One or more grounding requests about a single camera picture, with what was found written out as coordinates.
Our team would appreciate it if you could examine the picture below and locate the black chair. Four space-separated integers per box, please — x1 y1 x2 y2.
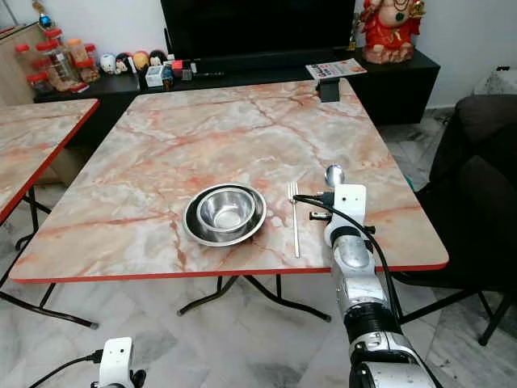
394 94 517 348

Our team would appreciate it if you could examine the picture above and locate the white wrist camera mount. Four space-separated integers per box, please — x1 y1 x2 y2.
99 337 136 388
325 184 368 248

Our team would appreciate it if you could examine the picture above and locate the black television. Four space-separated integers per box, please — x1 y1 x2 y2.
160 0 359 62

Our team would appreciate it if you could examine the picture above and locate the black tv console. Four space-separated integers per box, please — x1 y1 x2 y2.
32 47 442 148

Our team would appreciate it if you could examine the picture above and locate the marble top folding table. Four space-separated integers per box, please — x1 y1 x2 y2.
0 98 100 329
8 78 450 323

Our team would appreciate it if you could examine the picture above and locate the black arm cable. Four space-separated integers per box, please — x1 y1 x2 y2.
27 349 104 388
293 192 406 324

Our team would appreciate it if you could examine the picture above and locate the steel spoon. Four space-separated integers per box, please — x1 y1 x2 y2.
324 165 346 192

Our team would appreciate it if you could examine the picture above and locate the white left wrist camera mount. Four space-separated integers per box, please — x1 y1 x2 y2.
99 337 136 388

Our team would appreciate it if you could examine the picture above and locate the small white box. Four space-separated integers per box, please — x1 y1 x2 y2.
145 66 165 88

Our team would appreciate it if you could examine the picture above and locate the printed brochure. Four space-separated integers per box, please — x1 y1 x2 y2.
305 58 368 82

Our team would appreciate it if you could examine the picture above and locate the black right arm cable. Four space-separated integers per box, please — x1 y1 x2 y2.
293 192 406 324

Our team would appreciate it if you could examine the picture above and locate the small red lid jar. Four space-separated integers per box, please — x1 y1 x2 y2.
27 72 50 95
14 43 34 78

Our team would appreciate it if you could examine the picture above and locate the steel plate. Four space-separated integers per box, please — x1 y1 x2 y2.
183 183 267 247

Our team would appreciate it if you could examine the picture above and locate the steel fork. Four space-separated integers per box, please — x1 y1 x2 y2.
288 181 302 259

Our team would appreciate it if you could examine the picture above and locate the orange snack jar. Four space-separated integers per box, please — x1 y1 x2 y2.
66 38 91 71

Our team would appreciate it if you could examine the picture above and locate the large red lid jar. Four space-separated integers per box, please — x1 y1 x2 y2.
36 39 79 92

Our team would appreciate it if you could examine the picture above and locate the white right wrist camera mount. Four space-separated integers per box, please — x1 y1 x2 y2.
325 184 368 248

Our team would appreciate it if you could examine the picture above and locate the steel bowl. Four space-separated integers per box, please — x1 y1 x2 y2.
196 188 257 233

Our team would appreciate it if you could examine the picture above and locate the wooden cabinet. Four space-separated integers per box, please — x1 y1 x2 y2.
0 23 49 108

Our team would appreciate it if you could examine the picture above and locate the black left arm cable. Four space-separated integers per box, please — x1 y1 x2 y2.
27 349 104 388

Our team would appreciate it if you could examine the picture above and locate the red laughing buddha statue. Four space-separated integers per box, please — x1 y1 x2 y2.
360 0 427 65

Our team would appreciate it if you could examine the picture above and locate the yellow figurine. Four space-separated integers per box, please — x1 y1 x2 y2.
132 51 151 73

